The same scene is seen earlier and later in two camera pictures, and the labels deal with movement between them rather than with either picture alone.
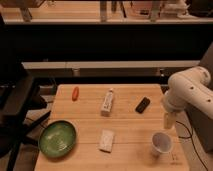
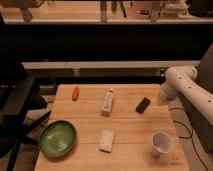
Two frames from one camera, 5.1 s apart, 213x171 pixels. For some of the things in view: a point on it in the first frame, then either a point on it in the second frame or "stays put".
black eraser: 142,105 stays put
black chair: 19,95 stays put
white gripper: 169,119 to 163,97
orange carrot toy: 75,93 stays put
